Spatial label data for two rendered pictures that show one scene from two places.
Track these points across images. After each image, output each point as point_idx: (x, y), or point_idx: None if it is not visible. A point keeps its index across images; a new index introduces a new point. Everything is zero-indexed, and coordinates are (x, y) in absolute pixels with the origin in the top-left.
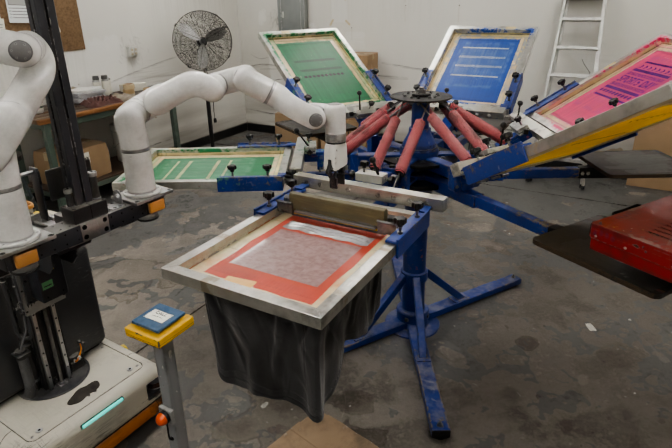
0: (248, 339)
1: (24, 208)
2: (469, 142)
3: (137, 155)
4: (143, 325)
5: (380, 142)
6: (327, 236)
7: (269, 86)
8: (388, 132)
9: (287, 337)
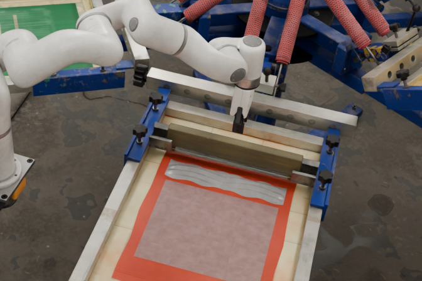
0: None
1: None
2: (362, 10)
3: (1, 140)
4: None
5: (252, 15)
6: (230, 190)
7: (181, 38)
8: (261, 0)
9: None
